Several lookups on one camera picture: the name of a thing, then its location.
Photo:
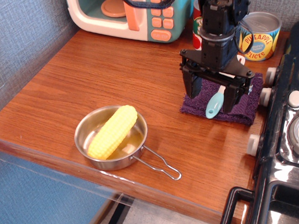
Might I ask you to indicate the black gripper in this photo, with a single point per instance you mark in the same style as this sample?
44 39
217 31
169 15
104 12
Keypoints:
218 54

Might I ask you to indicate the white spatula with teal handle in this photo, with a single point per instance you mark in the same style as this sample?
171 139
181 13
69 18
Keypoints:
216 102

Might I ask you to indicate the white stove knob bottom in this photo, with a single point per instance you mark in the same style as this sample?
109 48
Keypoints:
253 144

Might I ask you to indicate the white stove knob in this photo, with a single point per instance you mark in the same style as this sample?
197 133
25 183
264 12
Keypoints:
270 75
265 96
253 144

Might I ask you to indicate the purple folded towel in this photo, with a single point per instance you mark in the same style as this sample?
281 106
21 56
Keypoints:
244 112

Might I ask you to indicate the white stove knob middle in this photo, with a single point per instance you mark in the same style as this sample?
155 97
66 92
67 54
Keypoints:
265 96

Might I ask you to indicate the white stove knob top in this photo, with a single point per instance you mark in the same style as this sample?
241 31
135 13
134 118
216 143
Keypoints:
270 75

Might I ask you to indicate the tomato sauce can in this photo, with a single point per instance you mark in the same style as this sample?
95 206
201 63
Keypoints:
197 24

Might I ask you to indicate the pineapple slices can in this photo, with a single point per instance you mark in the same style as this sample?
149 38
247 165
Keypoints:
259 35

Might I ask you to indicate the small steel saucepan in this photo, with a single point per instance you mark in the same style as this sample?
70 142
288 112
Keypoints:
128 152

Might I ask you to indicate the yellow toy corn cob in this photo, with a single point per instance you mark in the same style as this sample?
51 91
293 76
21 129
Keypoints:
112 133

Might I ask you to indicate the black toy stove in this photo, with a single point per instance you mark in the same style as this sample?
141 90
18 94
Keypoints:
275 196

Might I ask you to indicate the teal toy microwave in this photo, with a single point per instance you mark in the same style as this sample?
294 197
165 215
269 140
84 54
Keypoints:
117 18

